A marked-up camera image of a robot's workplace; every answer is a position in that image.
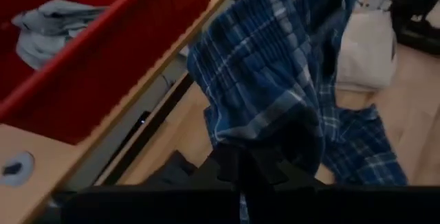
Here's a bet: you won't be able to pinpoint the dark grey shorts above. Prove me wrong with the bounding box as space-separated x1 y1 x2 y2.
144 150 216 188

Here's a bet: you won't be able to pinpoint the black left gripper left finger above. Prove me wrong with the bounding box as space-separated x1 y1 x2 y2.
60 143 241 224

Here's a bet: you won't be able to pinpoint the red plastic laundry bin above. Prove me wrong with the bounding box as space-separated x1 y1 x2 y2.
0 0 211 146

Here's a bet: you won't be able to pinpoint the light wood desk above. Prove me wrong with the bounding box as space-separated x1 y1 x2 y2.
0 0 247 224

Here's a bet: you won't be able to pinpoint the light grey t-shirt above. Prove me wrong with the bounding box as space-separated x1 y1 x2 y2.
11 0 107 71

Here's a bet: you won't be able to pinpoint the white cloth bag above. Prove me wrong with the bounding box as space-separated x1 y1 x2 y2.
335 9 398 93

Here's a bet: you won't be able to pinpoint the black aluminium table frame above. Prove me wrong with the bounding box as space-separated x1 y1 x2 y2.
94 72 195 187

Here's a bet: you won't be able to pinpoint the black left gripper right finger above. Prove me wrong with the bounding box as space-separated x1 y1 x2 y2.
243 147 440 224

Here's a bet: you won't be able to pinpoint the blue plaid pants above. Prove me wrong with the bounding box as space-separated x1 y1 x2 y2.
186 0 410 224

